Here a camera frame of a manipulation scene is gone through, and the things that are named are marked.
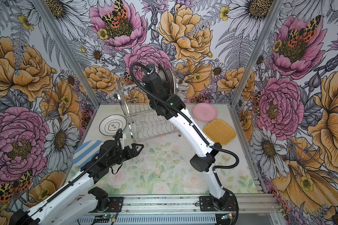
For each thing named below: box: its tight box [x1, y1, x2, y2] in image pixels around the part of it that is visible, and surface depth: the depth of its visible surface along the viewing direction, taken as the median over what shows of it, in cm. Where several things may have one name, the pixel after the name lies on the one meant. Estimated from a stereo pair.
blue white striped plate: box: [72, 139, 105, 169], surface depth 96 cm
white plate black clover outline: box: [99, 114, 128, 136], surface depth 110 cm
